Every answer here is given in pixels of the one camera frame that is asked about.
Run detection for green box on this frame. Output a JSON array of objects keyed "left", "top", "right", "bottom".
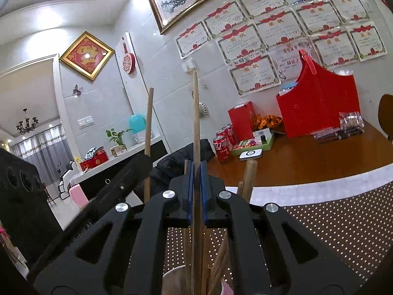
[{"left": 230, "top": 129, "right": 274, "bottom": 156}]

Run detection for clear plastic package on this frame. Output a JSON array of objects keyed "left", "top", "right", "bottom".
[{"left": 314, "top": 111, "right": 366, "bottom": 144}]

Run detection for wall of framed certificates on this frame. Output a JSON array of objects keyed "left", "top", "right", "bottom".
[{"left": 175, "top": 0, "right": 387, "bottom": 96}]

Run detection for black and white cabinet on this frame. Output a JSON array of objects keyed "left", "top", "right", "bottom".
[{"left": 71, "top": 135, "right": 171, "bottom": 202}]

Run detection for white wall socket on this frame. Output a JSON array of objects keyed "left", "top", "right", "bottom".
[{"left": 182, "top": 58, "right": 197, "bottom": 74}]

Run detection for red box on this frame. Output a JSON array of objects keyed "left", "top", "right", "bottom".
[{"left": 228, "top": 101, "right": 255, "bottom": 134}]

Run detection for red gift bag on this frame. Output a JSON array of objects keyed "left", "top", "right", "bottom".
[{"left": 275, "top": 49, "right": 361, "bottom": 139}]

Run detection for brown dotted table mat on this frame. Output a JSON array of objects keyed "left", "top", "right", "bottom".
[{"left": 166, "top": 181, "right": 393, "bottom": 283}]

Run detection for red tin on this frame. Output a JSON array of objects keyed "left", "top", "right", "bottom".
[{"left": 80, "top": 149, "right": 109, "bottom": 171}]

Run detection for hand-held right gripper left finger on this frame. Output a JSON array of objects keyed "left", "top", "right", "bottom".
[{"left": 34, "top": 160, "right": 195, "bottom": 295}]

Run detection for dark chandelier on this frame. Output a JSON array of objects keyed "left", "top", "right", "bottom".
[{"left": 16, "top": 108, "right": 40, "bottom": 135}]

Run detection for white flat device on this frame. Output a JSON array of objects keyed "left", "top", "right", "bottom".
[{"left": 239, "top": 148, "right": 264, "bottom": 161}]

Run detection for potted green plant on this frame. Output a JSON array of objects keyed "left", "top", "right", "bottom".
[{"left": 106, "top": 128, "right": 132, "bottom": 157}]

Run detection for round red wall ornament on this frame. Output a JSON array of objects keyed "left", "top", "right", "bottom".
[{"left": 122, "top": 37, "right": 136, "bottom": 75}]

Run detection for pink cup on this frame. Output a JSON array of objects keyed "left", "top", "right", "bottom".
[{"left": 162, "top": 264, "right": 234, "bottom": 295}]

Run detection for red and gold diamond frame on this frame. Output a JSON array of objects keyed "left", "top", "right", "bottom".
[{"left": 59, "top": 31, "right": 115, "bottom": 81}]

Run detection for wooden chair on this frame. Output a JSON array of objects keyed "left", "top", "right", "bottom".
[{"left": 378, "top": 94, "right": 393, "bottom": 143}]

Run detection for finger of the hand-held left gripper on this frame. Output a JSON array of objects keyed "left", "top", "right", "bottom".
[{"left": 27, "top": 153, "right": 153, "bottom": 283}]

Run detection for white marbled mat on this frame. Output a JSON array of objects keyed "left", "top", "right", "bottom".
[{"left": 225, "top": 166, "right": 393, "bottom": 206}]

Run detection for orange snack packets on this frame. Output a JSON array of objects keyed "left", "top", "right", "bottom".
[{"left": 251, "top": 114, "right": 283, "bottom": 131}]

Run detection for black jacket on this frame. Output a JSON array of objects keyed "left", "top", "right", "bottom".
[{"left": 135, "top": 143, "right": 215, "bottom": 202}]

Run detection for grey curtains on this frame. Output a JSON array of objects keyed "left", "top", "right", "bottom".
[{"left": 12, "top": 124, "right": 66, "bottom": 188}]

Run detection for wooden chopstick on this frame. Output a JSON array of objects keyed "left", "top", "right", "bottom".
[
  {"left": 144, "top": 87, "right": 154, "bottom": 203},
  {"left": 191, "top": 71, "right": 201, "bottom": 295}
]

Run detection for bunch of wooden chopsticks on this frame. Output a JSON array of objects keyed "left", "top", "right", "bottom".
[{"left": 182, "top": 159, "right": 258, "bottom": 295}]

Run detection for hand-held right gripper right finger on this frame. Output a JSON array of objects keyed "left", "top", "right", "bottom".
[{"left": 200, "top": 160, "right": 358, "bottom": 295}]

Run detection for pink chair back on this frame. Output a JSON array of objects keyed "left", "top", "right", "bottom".
[{"left": 69, "top": 184, "right": 89, "bottom": 209}]

